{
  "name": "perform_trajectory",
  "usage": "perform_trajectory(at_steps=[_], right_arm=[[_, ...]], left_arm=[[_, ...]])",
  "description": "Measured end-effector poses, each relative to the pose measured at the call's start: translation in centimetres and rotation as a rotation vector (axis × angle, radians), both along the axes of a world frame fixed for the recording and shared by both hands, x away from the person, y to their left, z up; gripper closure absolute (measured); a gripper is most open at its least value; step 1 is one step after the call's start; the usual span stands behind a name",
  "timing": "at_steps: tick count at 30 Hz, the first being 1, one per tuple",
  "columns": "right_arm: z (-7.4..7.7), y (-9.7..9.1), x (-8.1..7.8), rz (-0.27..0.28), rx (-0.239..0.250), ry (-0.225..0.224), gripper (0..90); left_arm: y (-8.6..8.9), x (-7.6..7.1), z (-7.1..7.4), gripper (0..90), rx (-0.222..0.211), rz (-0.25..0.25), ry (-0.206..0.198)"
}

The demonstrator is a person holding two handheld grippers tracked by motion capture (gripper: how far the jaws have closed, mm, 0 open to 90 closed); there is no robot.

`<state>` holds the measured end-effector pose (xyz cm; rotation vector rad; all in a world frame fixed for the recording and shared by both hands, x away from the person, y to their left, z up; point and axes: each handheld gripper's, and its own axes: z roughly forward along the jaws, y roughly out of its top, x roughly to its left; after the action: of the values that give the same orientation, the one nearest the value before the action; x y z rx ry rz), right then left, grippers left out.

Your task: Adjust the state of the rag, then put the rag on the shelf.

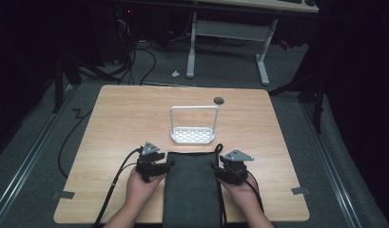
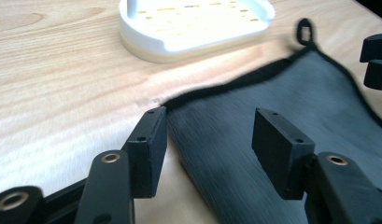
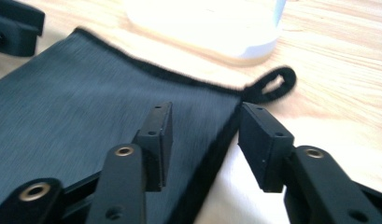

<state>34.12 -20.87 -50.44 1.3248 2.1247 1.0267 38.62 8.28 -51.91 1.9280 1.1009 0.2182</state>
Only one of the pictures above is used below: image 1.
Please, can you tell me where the hand-held gripper black cable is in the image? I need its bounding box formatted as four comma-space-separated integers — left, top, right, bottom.
92, 146, 143, 228
230, 167, 266, 214

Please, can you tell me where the bundle of black cables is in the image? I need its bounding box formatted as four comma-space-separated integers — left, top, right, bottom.
75, 7, 158, 86

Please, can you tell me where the person's left hand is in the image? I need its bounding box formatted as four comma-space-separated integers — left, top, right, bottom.
125, 166, 166, 211

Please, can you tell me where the grey tape piece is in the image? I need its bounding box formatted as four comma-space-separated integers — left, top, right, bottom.
52, 190, 76, 200
291, 186, 310, 196

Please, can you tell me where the white-legged wooden desk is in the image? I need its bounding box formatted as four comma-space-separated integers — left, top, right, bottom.
185, 0, 321, 86

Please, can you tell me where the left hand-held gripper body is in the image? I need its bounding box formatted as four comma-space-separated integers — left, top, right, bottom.
135, 141, 167, 183

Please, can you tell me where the person's right hand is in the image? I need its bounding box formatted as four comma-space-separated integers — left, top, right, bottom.
218, 173, 263, 211

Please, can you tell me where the thin black floor cable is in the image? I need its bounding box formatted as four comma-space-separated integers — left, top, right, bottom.
57, 107, 94, 179

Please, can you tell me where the black metal stand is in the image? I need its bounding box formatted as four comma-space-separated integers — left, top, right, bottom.
268, 72, 327, 135
51, 54, 83, 114

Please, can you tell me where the grey apron with yellow lining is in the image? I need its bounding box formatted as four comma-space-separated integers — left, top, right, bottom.
162, 142, 227, 228

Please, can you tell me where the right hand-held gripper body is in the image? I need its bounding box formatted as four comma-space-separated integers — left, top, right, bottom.
219, 149, 256, 186

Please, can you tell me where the white wire rack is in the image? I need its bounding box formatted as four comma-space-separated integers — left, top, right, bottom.
169, 104, 221, 145

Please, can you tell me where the right hand-held gripper black cable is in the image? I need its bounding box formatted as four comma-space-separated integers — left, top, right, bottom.
230, 167, 266, 214

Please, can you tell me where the left hand-held gripper black cable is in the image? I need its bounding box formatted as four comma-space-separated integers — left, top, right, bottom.
92, 146, 143, 228

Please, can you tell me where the metal floor rail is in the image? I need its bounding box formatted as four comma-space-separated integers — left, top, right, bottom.
301, 103, 362, 228
0, 83, 76, 224

